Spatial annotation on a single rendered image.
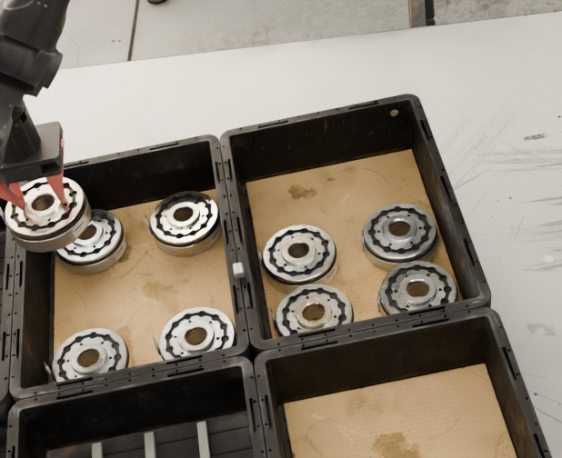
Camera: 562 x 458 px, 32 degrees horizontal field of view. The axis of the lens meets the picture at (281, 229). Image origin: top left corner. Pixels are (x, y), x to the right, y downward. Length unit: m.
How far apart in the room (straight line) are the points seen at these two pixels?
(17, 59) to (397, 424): 0.62
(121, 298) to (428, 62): 0.78
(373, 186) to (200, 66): 0.60
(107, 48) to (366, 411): 2.20
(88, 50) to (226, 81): 1.42
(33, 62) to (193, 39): 2.14
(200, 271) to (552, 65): 0.80
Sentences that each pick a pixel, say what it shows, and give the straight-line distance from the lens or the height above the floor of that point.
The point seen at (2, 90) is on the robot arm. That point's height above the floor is 1.26.
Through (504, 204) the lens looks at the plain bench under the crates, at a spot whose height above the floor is 0.70.
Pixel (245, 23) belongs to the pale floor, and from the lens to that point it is 3.21.
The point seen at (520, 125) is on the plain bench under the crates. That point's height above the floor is 0.70.
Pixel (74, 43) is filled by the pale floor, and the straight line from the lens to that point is 3.33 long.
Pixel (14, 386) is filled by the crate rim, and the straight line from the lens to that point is 1.25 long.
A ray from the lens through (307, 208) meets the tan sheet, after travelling 1.46.
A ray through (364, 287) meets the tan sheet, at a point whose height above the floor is 0.83.
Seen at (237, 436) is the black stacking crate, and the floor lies 0.83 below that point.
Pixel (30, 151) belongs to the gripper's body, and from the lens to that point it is 1.17.
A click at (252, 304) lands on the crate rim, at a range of 1.25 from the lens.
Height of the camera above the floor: 1.90
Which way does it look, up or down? 48 degrees down
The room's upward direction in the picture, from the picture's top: 12 degrees counter-clockwise
